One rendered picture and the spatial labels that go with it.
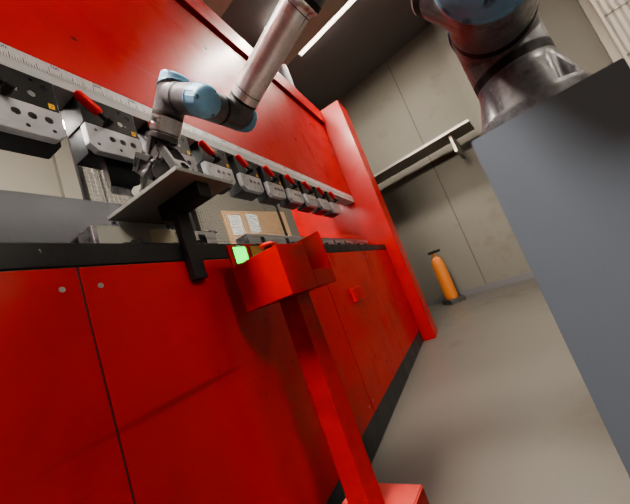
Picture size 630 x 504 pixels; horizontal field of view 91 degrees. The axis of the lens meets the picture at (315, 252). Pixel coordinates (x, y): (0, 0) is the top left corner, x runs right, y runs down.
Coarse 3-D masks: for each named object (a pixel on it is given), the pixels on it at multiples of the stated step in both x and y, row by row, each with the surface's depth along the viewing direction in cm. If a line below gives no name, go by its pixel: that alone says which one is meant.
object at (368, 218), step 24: (336, 120) 288; (336, 144) 289; (360, 144) 302; (360, 168) 279; (360, 192) 279; (312, 216) 301; (336, 216) 290; (360, 216) 280; (384, 216) 270; (384, 240) 271; (408, 264) 275; (408, 288) 263; (432, 336) 255
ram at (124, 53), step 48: (0, 0) 72; (48, 0) 83; (96, 0) 99; (144, 0) 121; (48, 48) 78; (96, 48) 91; (144, 48) 110; (192, 48) 139; (96, 96) 85; (144, 96) 101; (288, 96) 234; (240, 144) 143; (288, 144) 195; (336, 192) 245
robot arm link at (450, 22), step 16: (416, 0) 43; (432, 0) 41; (448, 0) 37; (464, 0) 36; (480, 0) 36; (496, 0) 36; (512, 0) 36; (528, 0) 38; (432, 16) 43; (448, 16) 40; (464, 16) 38; (480, 16) 38; (496, 16) 38; (512, 16) 39; (528, 16) 41; (464, 32) 42; (480, 32) 41; (496, 32) 41; (512, 32) 42; (464, 48) 46; (480, 48) 45; (496, 48) 45
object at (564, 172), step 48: (576, 96) 40; (624, 96) 37; (480, 144) 46; (528, 144) 43; (576, 144) 40; (624, 144) 37; (528, 192) 43; (576, 192) 40; (624, 192) 38; (528, 240) 44; (576, 240) 41; (624, 240) 38; (576, 288) 41; (624, 288) 39; (576, 336) 42; (624, 336) 39; (624, 384) 39; (624, 432) 40
